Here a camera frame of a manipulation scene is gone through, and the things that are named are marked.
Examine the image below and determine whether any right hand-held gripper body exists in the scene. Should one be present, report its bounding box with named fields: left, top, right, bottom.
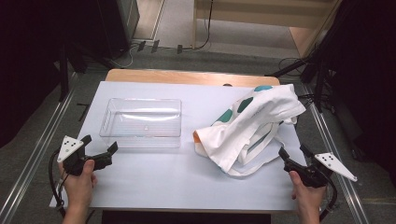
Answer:
left=283, top=151, right=359, bottom=189

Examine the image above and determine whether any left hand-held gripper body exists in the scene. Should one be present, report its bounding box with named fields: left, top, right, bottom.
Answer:
left=56, top=134, right=114, bottom=177

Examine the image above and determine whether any person's left hand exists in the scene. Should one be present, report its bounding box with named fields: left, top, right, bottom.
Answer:
left=58, top=159, right=98, bottom=213

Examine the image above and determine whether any black cabinet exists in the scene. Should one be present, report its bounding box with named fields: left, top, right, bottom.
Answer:
left=95, top=0, right=140, bottom=61

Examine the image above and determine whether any light wooden desk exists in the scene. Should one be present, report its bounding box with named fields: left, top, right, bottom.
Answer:
left=191, top=0, right=344, bottom=60

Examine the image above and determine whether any black metal stand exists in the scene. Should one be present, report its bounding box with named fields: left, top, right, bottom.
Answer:
left=58, top=43, right=70, bottom=103
left=264, top=46, right=332, bottom=114

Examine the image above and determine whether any black hanging cable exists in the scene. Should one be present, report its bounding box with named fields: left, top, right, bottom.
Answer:
left=199, top=0, right=215, bottom=51

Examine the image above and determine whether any clear plastic container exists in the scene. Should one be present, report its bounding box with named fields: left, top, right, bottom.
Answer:
left=98, top=97, right=183, bottom=149

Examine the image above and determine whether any person's right hand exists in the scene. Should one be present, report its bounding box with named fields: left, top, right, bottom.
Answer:
left=288, top=170, right=328, bottom=217

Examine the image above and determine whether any black floor cable bundle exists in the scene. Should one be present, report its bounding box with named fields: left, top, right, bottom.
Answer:
left=297, top=92, right=336, bottom=114

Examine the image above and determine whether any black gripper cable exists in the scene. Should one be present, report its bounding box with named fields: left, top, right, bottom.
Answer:
left=48, top=148, right=68, bottom=218
left=318, top=173, right=339, bottom=222

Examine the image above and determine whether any dark curtain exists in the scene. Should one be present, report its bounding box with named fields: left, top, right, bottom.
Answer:
left=0, top=0, right=106, bottom=149
left=321, top=0, right=396, bottom=188

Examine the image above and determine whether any white floor cable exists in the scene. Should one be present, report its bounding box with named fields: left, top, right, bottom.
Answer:
left=115, top=43, right=140, bottom=69

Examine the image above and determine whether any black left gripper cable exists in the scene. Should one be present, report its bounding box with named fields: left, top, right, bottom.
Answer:
left=48, top=148, right=68, bottom=218

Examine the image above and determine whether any aluminium floor rail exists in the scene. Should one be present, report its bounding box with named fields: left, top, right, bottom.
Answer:
left=0, top=73, right=78, bottom=224
left=302, top=83, right=372, bottom=224

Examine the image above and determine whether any white table board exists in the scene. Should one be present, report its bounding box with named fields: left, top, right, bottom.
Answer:
left=49, top=81, right=308, bottom=213

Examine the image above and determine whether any white canvas tote bag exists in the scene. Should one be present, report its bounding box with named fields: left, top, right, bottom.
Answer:
left=192, top=83, right=308, bottom=178

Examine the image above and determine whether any wooden table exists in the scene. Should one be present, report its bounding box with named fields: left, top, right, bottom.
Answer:
left=105, top=68, right=281, bottom=89

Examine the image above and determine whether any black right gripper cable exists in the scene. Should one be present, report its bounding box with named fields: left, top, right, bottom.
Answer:
left=318, top=173, right=339, bottom=222

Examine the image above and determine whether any black looped floor cable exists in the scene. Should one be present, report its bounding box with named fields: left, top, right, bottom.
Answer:
left=277, top=56, right=308, bottom=77

